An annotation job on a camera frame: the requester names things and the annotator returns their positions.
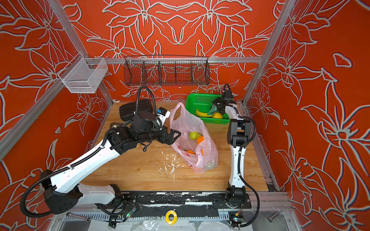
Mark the black wire basket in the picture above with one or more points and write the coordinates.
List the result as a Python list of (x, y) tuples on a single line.
[(169, 70)]

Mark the yellow tape roll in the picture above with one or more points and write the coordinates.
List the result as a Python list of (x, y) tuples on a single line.
[(171, 217)]

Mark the green fruit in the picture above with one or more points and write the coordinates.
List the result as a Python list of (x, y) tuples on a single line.
[(194, 135)]

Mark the pink plastic bag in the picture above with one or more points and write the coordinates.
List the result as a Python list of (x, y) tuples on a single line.
[(206, 153)]

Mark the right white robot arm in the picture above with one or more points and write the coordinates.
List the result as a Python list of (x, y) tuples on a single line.
[(241, 132)]

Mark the yellow banana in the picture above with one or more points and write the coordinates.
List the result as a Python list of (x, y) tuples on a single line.
[(202, 114)]

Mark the metal wrench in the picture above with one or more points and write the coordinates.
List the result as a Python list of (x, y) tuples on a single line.
[(87, 219)]

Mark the clear plastic bin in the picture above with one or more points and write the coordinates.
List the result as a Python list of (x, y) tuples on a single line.
[(82, 76)]

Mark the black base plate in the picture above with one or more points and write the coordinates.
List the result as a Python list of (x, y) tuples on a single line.
[(218, 200)]

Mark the yellow apple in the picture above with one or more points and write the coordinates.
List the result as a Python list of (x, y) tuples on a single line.
[(217, 115)]

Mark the black tool case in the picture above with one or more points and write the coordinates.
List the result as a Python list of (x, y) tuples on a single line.
[(126, 111)]

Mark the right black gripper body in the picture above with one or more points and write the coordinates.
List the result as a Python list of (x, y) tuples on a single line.
[(223, 102)]

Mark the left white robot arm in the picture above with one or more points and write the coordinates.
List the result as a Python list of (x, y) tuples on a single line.
[(63, 189)]

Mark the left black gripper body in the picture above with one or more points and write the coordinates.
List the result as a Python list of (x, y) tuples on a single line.
[(156, 134)]

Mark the green plastic basket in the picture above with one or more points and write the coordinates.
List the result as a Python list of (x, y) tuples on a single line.
[(203, 102)]

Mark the black hex key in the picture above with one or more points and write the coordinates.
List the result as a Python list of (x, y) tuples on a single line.
[(116, 125)]

